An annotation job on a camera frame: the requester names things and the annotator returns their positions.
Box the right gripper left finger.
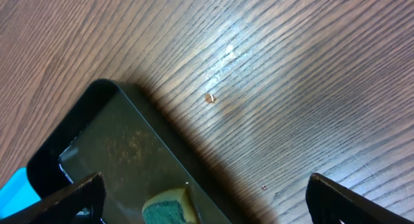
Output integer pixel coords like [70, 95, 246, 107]
[1, 172, 107, 224]

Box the black water tray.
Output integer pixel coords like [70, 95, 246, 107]
[27, 79, 250, 223]

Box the teal plastic serving tray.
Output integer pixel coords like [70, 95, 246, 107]
[0, 168, 41, 219]

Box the green yellow sponge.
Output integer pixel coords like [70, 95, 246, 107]
[142, 188, 199, 224]

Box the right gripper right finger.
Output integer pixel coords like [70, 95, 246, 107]
[305, 173, 413, 224]

